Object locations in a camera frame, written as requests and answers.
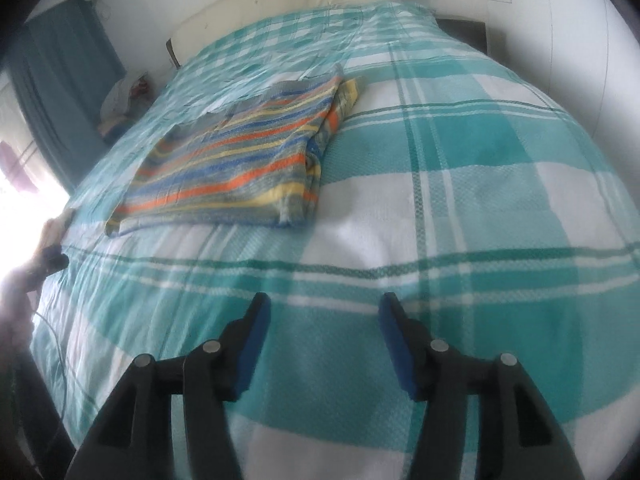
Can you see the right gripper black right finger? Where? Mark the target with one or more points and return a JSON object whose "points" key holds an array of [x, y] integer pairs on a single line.
{"points": [[518, 436]]}

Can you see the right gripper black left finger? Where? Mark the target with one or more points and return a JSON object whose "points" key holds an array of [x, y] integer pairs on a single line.
{"points": [[131, 436]]}

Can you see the striped knit sweater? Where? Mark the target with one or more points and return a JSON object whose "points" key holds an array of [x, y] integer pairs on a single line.
{"points": [[256, 162]]}

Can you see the pile of clothes on nightstand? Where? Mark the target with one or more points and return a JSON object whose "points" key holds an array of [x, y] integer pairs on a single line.
{"points": [[127, 101]]}

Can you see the person's left hand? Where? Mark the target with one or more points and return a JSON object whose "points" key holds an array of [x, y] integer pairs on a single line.
{"points": [[55, 229]]}

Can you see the blue curtain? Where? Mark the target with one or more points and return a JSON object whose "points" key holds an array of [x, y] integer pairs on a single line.
{"points": [[62, 66]]}

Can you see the teal white plaid bedspread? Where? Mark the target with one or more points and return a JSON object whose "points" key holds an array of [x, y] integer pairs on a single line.
{"points": [[454, 184]]}

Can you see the dark nightstand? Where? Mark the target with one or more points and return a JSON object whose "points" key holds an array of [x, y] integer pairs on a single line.
{"points": [[472, 33]]}

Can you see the white wardrobe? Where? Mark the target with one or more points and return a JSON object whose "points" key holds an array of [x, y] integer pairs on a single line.
{"points": [[580, 52]]}

